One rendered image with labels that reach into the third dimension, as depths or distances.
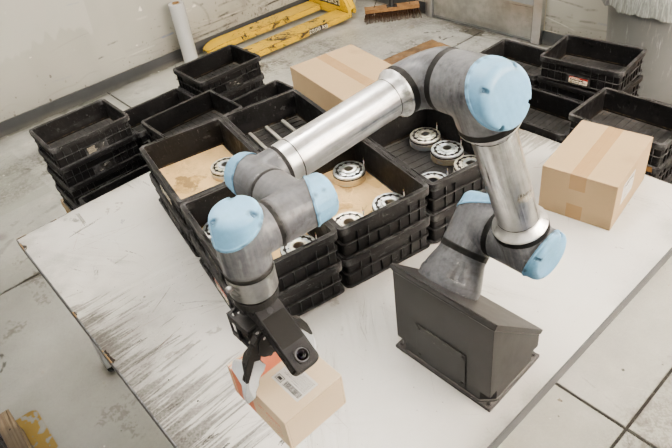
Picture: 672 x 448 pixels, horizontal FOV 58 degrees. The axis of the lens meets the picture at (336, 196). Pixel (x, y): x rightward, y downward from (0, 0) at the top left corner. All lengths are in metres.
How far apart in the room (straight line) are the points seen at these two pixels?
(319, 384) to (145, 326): 0.88
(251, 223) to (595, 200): 1.28
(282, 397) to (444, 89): 0.57
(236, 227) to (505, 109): 0.49
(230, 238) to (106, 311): 1.12
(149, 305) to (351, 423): 0.71
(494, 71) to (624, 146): 1.07
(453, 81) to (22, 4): 3.88
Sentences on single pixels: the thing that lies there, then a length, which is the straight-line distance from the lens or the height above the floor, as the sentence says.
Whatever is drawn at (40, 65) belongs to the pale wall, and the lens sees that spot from 4.78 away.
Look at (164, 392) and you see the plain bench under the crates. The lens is 1.65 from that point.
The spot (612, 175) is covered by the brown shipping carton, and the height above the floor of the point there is 0.86.
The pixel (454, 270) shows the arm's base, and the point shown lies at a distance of 1.40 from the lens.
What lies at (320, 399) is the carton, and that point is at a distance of 1.03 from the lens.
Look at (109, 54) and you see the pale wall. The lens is 4.94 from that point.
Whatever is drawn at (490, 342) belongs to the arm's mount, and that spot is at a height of 0.93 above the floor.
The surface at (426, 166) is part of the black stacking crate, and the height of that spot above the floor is 0.83.
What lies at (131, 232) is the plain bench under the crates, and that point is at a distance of 2.16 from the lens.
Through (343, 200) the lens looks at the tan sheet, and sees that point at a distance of 1.84.
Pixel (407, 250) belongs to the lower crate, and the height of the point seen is 0.73.
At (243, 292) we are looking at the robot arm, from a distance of 0.90.
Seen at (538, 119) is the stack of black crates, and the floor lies 0.38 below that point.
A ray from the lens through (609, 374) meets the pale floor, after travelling 2.51.
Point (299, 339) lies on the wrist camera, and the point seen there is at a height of 1.24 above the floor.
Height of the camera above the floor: 1.94
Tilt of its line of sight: 37 degrees down
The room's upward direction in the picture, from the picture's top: 8 degrees counter-clockwise
